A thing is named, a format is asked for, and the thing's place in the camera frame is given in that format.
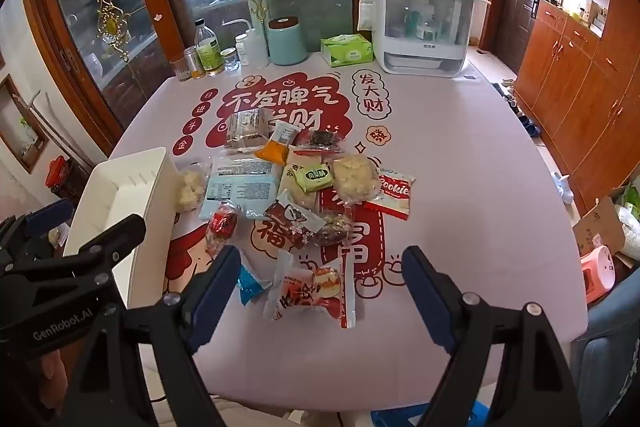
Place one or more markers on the brown white snack packet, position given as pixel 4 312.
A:
pixel 290 222

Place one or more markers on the beige cracker packet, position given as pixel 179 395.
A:
pixel 292 202

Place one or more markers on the brown wafer biscuit packet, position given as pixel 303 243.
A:
pixel 245 128

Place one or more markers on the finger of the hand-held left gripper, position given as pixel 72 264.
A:
pixel 100 252
pixel 47 217

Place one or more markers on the cardboard box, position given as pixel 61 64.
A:
pixel 597 222

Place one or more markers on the clear packet of white chunks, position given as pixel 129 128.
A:
pixel 190 189

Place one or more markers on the light blue snack bag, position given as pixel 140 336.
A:
pixel 242 184

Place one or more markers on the row of shoes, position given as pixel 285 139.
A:
pixel 522 117

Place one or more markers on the small glass jar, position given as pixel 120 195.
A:
pixel 229 61

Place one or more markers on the wooden wall frame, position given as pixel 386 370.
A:
pixel 15 117

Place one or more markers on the white pill bottle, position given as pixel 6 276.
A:
pixel 241 52

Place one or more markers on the green tissue box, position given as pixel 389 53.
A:
pixel 347 52

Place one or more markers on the red white cookie packet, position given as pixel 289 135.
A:
pixel 392 194

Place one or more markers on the drinking glass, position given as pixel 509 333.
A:
pixel 181 73

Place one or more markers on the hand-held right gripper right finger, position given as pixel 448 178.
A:
pixel 430 302

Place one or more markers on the white squeeze bottle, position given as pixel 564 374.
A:
pixel 258 49

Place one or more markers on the white countertop dish cabinet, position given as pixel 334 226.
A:
pixel 425 37

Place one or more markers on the dark sesame bar packet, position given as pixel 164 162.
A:
pixel 322 141

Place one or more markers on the blue grey cloth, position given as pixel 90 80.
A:
pixel 610 357

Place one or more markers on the red round candy packet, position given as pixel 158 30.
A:
pixel 222 223

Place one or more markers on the orange snack packet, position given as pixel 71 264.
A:
pixel 276 144

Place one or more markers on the glass bottle green label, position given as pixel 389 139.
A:
pixel 207 54

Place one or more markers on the red white cake packet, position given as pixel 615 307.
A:
pixel 312 289

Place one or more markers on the small blue candy packet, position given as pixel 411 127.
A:
pixel 250 284

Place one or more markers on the clear rice cracker packet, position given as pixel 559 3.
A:
pixel 355 179

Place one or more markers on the wooden cabinet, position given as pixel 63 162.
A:
pixel 575 72

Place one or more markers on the green pastry packet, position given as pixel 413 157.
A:
pixel 312 179

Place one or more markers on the white slipper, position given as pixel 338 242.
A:
pixel 564 189

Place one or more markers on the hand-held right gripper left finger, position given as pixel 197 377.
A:
pixel 215 302

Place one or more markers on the teal canister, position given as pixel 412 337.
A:
pixel 287 44

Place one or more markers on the pink plastic stool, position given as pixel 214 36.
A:
pixel 600 277

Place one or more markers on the red lid jar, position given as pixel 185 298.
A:
pixel 57 169

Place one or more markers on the white plastic bin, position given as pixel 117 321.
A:
pixel 115 192

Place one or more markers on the clear nut bar packet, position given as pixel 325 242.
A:
pixel 334 227

